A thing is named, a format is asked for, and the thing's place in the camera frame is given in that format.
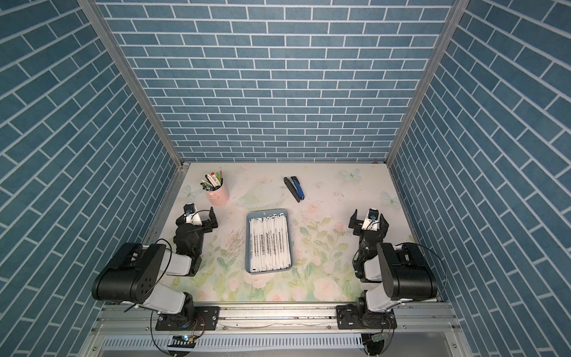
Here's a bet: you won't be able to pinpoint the pink pen cup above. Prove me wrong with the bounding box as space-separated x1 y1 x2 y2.
207 177 229 206

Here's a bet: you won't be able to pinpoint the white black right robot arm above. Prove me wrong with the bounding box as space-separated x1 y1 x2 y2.
348 208 438 330

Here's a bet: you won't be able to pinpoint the blue black stapler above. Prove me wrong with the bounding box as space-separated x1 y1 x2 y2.
283 176 305 202

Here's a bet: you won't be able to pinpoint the aluminium corner post right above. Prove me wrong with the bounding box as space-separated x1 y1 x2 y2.
385 0 469 167

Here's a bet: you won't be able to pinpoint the aluminium corner post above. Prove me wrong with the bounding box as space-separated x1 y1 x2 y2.
77 0 183 169
385 0 469 167

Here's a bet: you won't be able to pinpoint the pens in cup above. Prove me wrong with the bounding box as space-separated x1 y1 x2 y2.
201 169 224 192

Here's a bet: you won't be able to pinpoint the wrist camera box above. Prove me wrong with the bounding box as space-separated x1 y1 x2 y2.
184 203 197 224
362 208 381 231

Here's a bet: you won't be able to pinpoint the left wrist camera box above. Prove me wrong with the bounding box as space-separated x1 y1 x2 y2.
184 203 197 224

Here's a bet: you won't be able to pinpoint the blue storage box tray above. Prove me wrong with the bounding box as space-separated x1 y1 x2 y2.
245 209 294 275

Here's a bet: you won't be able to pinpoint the white ribbed cable duct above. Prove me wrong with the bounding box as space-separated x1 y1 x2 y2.
103 333 363 352

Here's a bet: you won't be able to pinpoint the white straw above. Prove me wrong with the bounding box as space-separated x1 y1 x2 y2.
255 218 267 271
249 219 259 273

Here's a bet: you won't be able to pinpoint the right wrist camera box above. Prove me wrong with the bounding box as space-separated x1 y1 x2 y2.
362 208 381 231

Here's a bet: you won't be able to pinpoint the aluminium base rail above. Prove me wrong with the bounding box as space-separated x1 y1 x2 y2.
88 301 465 336

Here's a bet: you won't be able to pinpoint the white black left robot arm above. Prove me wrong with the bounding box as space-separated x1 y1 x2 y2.
92 203 220 333

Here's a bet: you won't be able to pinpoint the aluminium corner post left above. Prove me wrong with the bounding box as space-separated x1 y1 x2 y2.
77 0 183 169

